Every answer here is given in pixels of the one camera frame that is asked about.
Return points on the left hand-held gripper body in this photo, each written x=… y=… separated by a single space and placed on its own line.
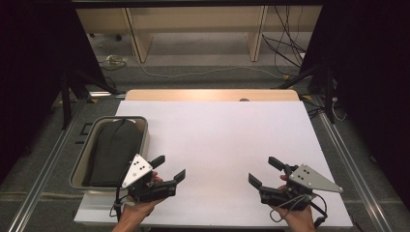
x=137 y=170

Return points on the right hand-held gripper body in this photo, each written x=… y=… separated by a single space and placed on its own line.
x=306 y=179

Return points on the dark grey skirt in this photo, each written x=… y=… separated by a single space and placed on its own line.
x=112 y=154

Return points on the beige basket with grey rim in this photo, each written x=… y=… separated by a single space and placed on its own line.
x=77 y=174

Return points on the person's left hand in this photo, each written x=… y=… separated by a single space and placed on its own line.
x=137 y=212

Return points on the person's right hand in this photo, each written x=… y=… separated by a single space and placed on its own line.
x=299 y=220

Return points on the white table board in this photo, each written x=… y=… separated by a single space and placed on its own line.
x=219 y=138

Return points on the light wooden table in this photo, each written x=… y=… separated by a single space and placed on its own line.
x=193 y=95

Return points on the short metal bar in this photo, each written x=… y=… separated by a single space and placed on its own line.
x=106 y=94

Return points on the black tripod stand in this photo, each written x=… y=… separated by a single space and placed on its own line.
x=328 y=96
x=66 y=103

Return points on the black caster wheel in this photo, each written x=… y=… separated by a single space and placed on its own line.
x=118 y=37

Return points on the black curtain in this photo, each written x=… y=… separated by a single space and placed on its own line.
x=370 y=64
x=38 y=64

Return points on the beige wooden desk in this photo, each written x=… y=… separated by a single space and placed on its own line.
x=193 y=19

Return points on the aluminium floor rail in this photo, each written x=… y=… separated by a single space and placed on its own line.
x=42 y=180
x=354 y=170

